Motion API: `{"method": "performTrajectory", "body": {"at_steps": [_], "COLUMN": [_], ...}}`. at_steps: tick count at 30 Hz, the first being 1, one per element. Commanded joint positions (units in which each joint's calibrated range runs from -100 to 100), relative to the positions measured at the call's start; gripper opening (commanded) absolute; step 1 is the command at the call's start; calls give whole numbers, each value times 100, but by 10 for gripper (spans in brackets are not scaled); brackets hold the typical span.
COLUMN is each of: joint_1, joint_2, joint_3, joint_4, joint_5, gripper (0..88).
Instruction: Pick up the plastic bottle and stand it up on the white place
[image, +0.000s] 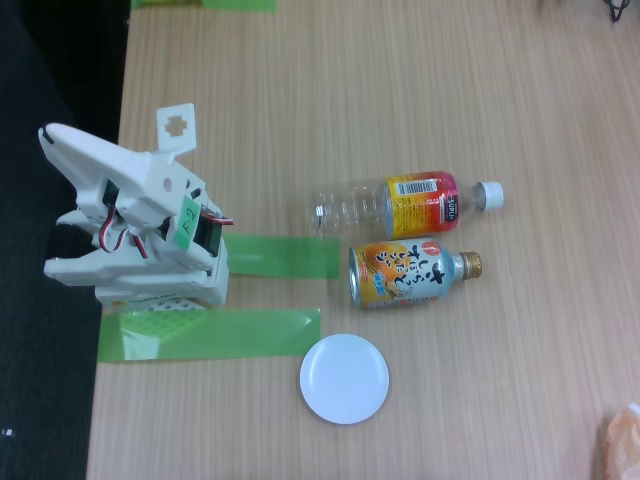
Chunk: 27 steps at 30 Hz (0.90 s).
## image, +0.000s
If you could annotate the orange drink bottle can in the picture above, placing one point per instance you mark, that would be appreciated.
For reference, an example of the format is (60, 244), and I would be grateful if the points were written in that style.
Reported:
(400, 275)

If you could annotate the clear plastic bottle orange label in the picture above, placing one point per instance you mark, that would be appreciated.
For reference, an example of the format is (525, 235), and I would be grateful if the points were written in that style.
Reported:
(420, 205)

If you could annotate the short green tape strip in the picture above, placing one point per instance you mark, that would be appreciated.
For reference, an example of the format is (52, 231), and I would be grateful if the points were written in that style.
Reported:
(285, 256)

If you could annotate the long green tape strip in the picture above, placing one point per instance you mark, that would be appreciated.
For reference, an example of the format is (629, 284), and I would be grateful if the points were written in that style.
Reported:
(240, 335)

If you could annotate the green tape piece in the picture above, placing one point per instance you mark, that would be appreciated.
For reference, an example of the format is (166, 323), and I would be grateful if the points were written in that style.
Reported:
(240, 4)

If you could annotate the small white round plate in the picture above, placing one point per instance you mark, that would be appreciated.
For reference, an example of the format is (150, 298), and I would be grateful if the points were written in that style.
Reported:
(344, 379)

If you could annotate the orange plastic bag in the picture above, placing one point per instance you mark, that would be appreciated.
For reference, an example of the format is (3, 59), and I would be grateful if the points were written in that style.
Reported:
(622, 445)

